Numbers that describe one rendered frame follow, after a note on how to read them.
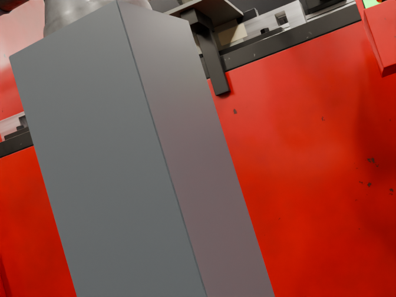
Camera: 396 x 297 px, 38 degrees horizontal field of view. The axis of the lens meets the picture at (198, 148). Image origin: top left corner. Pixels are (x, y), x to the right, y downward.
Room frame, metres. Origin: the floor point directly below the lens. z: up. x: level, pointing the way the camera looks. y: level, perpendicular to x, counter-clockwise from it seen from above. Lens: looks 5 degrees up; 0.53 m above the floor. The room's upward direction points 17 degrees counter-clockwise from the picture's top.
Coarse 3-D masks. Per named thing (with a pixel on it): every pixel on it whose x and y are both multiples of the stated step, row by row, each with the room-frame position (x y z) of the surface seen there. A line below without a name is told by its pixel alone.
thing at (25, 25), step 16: (32, 0) 2.42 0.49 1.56; (0, 16) 2.17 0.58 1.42; (16, 16) 2.27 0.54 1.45; (32, 16) 2.39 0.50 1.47; (0, 32) 2.14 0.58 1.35; (16, 32) 2.24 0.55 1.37; (32, 32) 2.35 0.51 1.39; (0, 48) 2.11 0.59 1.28; (16, 48) 2.21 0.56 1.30; (0, 64) 2.08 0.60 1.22; (0, 80) 2.06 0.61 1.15; (0, 96) 2.03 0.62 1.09; (16, 96) 2.13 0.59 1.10; (0, 112) 2.01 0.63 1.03; (16, 112) 2.10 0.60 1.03; (0, 288) 1.78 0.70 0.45
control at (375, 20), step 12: (360, 0) 1.24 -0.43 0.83; (360, 12) 1.24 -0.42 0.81; (372, 12) 1.09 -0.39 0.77; (384, 12) 1.08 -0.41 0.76; (372, 24) 1.09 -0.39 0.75; (384, 24) 1.08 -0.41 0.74; (372, 36) 1.09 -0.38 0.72; (384, 36) 1.09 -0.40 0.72; (372, 48) 1.21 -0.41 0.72; (384, 48) 1.09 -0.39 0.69; (384, 60) 1.09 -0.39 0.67; (384, 72) 1.17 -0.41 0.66
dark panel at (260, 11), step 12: (156, 0) 2.25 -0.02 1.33; (168, 0) 2.23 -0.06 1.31; (228, 0) 2.16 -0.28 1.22; (240, 0) 2.15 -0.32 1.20; (252, 0) 2.13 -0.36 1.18; (264, 0) 2.12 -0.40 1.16; (276, 0) 2.11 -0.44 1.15; (288, 0) 2.09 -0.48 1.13; (300, 0) 2.08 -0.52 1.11; (264, 12) 2.13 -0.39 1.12
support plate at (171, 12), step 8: (200, 0) 1.39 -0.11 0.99; (208, 0) 1.41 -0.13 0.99; (216, 0) 1.43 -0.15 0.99; (224, 0) 1.44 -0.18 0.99; (176, 8) 1.41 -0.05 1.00; (184, 8) 1.41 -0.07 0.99; (200, 8) 1.45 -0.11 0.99; (208, 8) 1.47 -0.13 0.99; (216, 8) 1.49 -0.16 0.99; (224, 8) 1.51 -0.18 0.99; (232, 8) 1.53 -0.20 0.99; (176, 16) 1.46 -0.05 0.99; (216, 16) 1.56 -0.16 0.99; (224, 16) 1.58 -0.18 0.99; (232, 16) 1.61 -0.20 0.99; (240, 16) 1.63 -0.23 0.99; (216, 24) 1.63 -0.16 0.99; (192, 32) 1.64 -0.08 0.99
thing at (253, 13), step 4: (244, 12) 1.63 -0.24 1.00; (248, 12) 1.63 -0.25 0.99; (252, 12) 1.62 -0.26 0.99; (256, 12) 1.63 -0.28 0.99; (244, 16) 1.63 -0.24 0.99; (248, 16) 1.63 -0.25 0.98; (252, 16) 1.63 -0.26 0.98; (256, 16) 1.62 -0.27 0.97; (236, 20) 1.64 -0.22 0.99; (240, 20) 1.64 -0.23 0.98; (244, 20) 1.63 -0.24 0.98
